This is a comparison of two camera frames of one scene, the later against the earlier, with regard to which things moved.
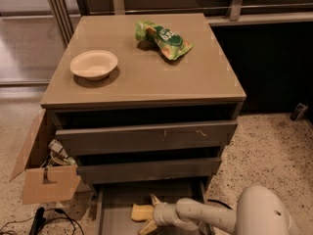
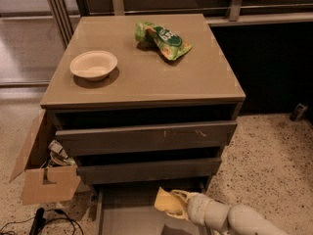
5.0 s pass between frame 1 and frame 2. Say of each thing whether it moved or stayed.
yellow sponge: moved
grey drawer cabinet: stayed
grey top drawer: stayed
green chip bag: stayed
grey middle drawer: stayed
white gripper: moved
